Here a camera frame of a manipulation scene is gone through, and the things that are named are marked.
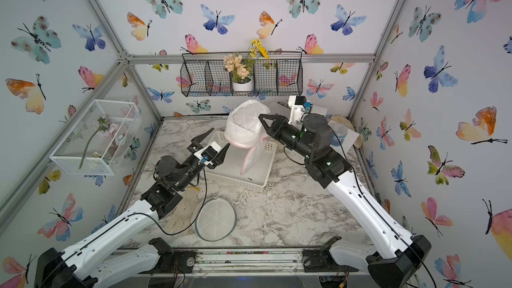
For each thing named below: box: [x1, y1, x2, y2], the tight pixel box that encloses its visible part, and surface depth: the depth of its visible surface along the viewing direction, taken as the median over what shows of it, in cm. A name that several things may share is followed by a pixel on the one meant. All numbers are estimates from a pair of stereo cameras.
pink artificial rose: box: [78, 116, 126, 169], surface depth 76 cm
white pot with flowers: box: [223, 38, 270, 92], surface depth 84 cm
